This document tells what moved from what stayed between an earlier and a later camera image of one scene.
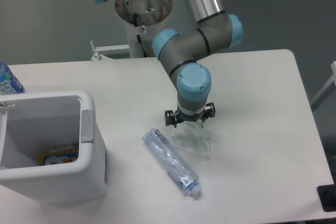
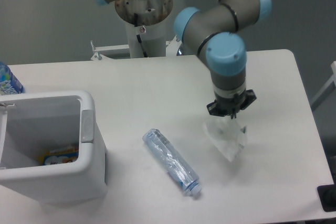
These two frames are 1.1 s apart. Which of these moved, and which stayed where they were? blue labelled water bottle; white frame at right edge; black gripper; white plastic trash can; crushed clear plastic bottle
Moved: black gripper
Stayed: crushed clear plastic bottle; white frame at right edge; blue labelled water bottle; white plastic trash can
